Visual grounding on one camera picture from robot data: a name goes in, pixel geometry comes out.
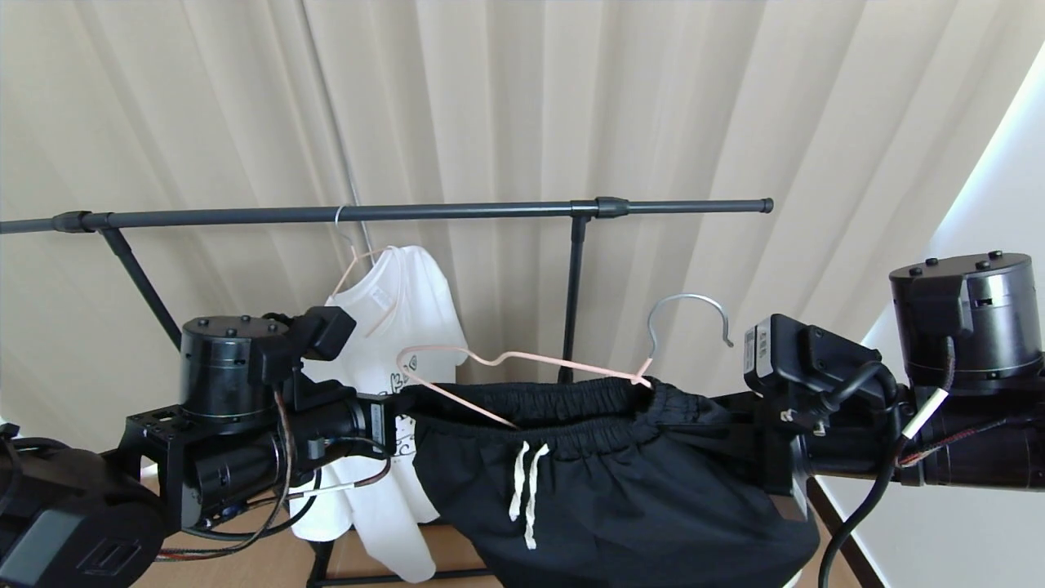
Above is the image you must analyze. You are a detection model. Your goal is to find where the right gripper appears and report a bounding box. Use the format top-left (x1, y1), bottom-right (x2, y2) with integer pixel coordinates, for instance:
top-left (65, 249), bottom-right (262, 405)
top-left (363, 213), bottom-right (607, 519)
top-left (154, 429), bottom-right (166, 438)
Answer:
top-left (710, 392), bottom-right (923, 523)

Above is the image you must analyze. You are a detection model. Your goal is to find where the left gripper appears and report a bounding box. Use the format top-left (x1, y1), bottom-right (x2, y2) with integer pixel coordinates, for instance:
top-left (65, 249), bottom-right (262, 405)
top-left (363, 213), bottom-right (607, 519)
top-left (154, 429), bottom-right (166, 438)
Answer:
top-left (290, 394), bottom-right (398, 468)

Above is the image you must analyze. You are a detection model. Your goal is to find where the white printed shirt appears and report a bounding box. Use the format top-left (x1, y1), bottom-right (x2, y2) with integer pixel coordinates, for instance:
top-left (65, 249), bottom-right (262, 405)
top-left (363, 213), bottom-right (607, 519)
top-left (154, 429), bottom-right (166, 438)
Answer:
top-left (290, 245), bottom-right (469, 582)

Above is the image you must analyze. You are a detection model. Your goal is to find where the pink clothes hanger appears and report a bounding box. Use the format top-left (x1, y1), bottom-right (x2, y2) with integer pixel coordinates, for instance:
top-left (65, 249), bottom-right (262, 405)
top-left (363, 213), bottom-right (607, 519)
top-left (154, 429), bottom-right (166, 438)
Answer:
top-left (331, 204), bottom-right (401, 337)
top-left (396, 294), bottom-right (733, 430)

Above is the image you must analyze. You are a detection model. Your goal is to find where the black garment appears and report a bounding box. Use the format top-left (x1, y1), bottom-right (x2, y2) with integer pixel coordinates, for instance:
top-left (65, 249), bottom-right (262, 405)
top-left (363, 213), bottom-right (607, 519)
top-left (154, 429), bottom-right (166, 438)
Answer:
top-left (400, 376), bottom-right (821, 588)

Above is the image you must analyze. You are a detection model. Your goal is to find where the black clothes rack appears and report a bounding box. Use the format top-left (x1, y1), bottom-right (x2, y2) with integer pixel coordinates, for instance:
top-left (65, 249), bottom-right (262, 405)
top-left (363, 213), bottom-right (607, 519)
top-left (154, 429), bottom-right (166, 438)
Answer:
top-left (0, 196), bottom-right (775, 588)

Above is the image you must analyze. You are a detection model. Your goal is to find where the beige curtain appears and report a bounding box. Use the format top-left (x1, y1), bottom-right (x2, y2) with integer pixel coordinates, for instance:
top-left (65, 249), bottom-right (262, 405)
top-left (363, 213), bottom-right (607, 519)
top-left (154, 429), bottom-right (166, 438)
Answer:
top-left (0, 0), bottom-right (1045, 458)

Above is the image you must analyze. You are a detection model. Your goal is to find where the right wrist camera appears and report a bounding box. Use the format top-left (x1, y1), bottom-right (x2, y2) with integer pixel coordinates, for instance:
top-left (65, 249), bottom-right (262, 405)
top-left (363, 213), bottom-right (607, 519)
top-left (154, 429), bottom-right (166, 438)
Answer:
top-left (743, 314), bottom-right (899, 434)

